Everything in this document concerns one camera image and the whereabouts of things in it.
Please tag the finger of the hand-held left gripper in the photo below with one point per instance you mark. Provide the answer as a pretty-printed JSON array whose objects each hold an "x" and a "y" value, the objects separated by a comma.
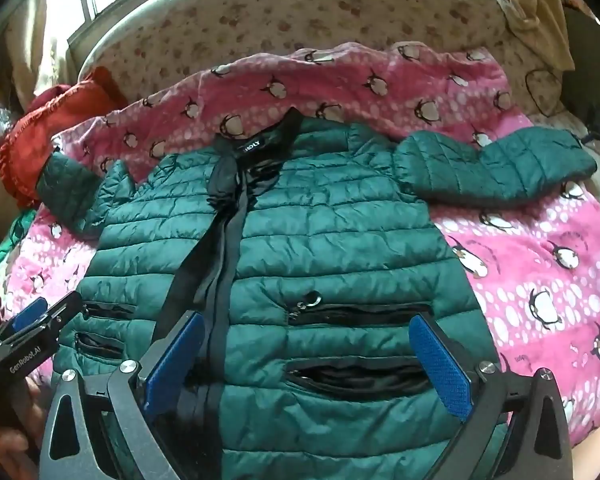
[
  {"x": 66, "y": 307},
  {"x": 30, "y": 311}
]

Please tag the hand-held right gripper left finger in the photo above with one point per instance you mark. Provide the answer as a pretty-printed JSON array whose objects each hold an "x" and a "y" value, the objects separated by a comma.
[{"x": 176, "y": 360}]

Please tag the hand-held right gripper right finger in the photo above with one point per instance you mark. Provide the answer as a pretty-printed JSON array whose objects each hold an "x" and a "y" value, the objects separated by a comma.
[{"x": 440, "y": 365}]

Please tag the green puffer jacket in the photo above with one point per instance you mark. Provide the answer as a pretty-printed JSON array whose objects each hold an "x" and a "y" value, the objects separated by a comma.
[{"x": 330, "y": 240}]

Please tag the person's left hand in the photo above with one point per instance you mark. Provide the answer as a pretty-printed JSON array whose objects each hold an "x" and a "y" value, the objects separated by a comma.
[{"x": 15, "y": 437}]

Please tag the green cloth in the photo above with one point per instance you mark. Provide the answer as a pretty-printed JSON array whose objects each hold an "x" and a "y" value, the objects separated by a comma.
[{"x": 12, "y": 237}]

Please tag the pink penguin print blanket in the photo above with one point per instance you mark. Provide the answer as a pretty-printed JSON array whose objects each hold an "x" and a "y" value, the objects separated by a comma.
[{"x": 530, "y": 260}]

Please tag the red ruffled cloth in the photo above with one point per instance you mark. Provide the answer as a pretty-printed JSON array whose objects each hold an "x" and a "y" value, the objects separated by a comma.
[{"x": 55, "y": 110}]

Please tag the pale curtain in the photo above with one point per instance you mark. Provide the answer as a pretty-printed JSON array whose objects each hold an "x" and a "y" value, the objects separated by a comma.
[{"x": 40, "y": 35}]

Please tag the floral bed sheet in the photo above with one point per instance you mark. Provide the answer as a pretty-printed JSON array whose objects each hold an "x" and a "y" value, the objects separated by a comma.
[{"x": 280, "y": 20}]

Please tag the beige cloth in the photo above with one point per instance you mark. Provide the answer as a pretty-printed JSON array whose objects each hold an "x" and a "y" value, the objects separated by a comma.
[{"x": 530, "y": 0}]

